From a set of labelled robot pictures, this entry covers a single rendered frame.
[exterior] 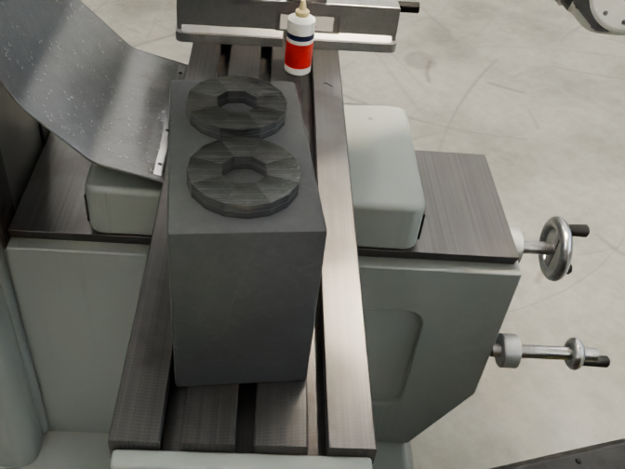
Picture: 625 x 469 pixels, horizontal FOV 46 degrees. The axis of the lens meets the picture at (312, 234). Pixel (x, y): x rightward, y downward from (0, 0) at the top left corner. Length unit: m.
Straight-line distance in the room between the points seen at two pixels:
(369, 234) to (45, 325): 0.55
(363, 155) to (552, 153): 1.70
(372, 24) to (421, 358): 0.57
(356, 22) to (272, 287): 0.68
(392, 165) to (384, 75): 1.89
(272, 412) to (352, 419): 0.07
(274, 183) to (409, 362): 0.80
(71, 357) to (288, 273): 0.81
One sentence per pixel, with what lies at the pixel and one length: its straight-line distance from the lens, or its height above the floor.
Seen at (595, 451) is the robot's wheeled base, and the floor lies 0.59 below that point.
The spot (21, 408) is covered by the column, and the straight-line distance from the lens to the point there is 1.40.
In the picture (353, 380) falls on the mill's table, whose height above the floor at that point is 0.90.
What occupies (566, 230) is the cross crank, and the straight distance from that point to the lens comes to 1.34.
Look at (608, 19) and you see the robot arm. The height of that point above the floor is 1.15.
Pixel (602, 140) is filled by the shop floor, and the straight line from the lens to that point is 2.96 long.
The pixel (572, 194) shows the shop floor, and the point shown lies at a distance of 2.62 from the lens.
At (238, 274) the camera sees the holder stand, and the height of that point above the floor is 1.05.
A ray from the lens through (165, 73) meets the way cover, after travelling 1.24.
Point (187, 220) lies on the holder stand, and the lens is 0.55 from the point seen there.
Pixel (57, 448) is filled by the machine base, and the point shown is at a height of 0.20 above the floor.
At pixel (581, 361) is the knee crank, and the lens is 1.36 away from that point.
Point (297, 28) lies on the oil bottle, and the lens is 1.08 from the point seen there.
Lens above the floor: 1.45
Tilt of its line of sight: 42 degrees down
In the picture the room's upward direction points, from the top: 7 degrees clockwise
